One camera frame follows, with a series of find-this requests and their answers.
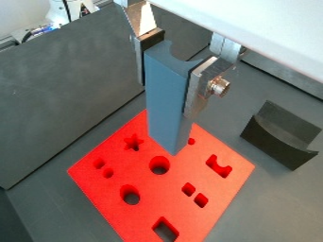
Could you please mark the blue-grey arch block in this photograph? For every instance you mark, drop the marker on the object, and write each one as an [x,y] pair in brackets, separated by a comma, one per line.
[167,75]

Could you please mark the large dark grey panel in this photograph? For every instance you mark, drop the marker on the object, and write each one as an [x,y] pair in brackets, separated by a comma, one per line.
[63,82]

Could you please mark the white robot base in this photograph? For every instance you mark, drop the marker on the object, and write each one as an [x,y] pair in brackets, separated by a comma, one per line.
[65,11]

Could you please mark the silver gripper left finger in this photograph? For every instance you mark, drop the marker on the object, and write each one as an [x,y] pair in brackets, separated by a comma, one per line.
[144,32]

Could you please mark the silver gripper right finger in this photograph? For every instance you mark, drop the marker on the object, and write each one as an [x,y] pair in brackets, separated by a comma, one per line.
[205,79]

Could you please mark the red shape-sorter board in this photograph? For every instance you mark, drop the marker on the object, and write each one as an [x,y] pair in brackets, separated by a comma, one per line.
[159,197]

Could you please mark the black curved holder block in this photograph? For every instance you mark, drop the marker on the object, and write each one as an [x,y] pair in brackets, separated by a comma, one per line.
[282,135]

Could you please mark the grey metal rail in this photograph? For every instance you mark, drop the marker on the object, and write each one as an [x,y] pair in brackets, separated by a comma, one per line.
[292,77]

